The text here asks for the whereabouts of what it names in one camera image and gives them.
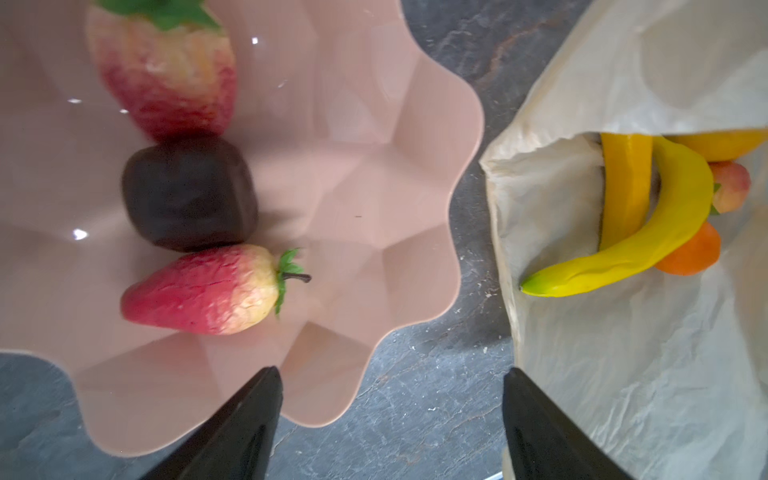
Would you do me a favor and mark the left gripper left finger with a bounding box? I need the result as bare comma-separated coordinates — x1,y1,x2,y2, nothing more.
144,367,283,480

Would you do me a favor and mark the red strawberry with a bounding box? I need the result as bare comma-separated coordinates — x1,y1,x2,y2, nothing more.
709,161,751,215
85,1,237,141

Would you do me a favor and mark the yellow pear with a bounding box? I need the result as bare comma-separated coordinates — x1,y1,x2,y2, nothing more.
667,128,767,163

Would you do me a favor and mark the long yellow banana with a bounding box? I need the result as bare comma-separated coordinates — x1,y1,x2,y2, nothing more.
599,133,653,250

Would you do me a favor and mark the banana print plastic bag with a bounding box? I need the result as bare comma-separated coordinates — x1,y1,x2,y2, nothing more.
481,1,767,479

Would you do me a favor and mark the dark plum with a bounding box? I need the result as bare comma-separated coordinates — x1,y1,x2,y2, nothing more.
121,136,258,252

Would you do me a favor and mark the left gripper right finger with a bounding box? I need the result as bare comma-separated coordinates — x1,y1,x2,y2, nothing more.
502,367,631,480

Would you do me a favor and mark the red strawberry top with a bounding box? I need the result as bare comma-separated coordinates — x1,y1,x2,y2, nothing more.
85,1,237,141

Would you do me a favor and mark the orange fruit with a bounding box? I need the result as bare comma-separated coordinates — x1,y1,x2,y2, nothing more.
655,222,721,276

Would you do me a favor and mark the red apple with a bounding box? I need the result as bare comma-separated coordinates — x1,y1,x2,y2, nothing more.
120,244,312,335

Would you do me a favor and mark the pink fruit plate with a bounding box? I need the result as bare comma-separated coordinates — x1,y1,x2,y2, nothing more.
1,1,484,457

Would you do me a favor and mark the small yellow green banana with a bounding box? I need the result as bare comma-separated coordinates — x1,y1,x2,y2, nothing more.
520,137,714,298

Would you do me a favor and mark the red strawberry bottom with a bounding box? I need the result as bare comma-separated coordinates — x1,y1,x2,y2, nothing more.
709,161,751,215

